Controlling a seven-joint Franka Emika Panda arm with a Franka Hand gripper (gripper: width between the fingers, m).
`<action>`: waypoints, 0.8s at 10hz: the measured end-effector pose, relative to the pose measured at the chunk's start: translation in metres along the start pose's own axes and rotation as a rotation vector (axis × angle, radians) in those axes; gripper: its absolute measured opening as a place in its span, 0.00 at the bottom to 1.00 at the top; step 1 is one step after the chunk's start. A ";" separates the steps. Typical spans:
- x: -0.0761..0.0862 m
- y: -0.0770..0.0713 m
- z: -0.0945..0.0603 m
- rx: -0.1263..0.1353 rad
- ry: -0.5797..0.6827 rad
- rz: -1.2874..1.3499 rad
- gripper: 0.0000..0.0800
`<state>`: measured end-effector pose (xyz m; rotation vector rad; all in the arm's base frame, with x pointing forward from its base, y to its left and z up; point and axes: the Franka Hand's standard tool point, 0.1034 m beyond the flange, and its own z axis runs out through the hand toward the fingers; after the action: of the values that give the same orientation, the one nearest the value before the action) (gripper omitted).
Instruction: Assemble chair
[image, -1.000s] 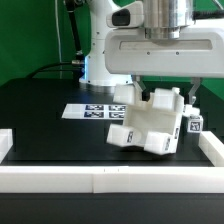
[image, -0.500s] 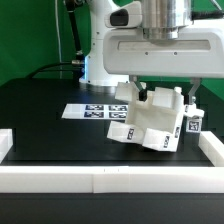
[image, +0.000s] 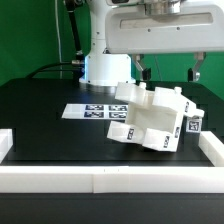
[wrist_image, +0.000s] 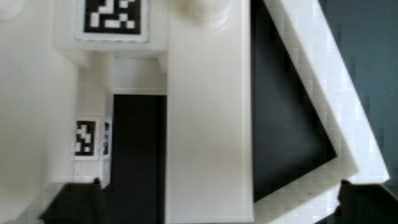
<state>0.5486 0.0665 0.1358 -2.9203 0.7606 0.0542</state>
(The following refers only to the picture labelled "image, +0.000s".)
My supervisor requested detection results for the white thin cable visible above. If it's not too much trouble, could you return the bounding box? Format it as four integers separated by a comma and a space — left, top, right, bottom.
54, 0, 64, 80

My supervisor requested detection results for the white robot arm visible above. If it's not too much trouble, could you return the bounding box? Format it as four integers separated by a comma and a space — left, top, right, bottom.
81, 0, 224, 87

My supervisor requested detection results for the white left fence wall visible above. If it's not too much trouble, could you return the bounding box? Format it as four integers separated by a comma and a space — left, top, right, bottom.
0, 129, 13, 163

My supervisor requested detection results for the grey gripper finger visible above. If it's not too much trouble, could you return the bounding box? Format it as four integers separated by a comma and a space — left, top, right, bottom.
188, 52, 206, 82
132, 54, 151, 80

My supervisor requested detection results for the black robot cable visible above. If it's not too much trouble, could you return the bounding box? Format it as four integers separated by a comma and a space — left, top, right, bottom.
25, 0, 86, 79

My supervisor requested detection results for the white chair back part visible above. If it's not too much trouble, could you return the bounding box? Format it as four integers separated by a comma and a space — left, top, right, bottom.
115, 82, 204, 117

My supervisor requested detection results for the white front fence wall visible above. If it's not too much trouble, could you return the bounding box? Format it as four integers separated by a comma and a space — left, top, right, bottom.
0, 166, 224, 193

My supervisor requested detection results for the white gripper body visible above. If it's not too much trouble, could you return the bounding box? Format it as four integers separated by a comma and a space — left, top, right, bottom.
105, 0, 224, 54

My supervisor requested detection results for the white tagged cube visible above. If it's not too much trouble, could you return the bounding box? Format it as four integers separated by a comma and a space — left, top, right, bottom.
186, 117, 202, 133

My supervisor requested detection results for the white paper tag sheet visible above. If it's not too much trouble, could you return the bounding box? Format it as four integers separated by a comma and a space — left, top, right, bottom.
62, 104, 128, 120

